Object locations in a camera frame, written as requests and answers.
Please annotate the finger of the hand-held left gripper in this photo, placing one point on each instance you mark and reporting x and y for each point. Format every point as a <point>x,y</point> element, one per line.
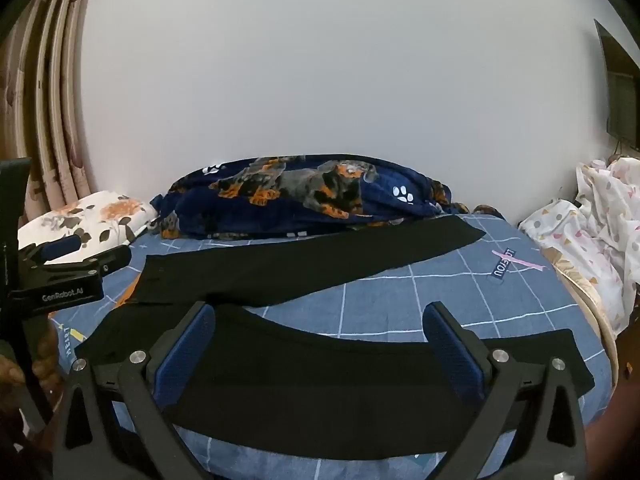
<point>107,259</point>
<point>60,247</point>

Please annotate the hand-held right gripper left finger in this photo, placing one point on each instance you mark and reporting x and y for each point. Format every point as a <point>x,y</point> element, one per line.
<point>184,347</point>

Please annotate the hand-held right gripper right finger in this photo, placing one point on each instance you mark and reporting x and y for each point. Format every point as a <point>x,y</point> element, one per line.
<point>456,350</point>

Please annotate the black pants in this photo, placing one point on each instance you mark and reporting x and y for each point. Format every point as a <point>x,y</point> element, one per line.
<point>325,380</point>

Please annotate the person's left hand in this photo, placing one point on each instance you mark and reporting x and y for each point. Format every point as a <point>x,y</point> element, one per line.
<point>50,365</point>

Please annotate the white floral pillow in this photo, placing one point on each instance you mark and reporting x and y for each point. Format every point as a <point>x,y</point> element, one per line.
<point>100,210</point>

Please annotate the blue checked bed sheet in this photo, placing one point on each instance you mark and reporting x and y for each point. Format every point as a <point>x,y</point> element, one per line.
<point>400,300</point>

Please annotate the beige floral curtain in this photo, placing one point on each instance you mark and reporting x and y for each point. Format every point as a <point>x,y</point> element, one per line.
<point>55,110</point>

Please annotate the navy dog printed blanket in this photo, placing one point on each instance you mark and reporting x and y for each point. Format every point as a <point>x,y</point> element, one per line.
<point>380,200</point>

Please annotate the white patterned quilt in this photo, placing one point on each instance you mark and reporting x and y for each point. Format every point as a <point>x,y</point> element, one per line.
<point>595,220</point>

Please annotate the black wall television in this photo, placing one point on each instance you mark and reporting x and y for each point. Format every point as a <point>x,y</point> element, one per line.
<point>620,95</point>

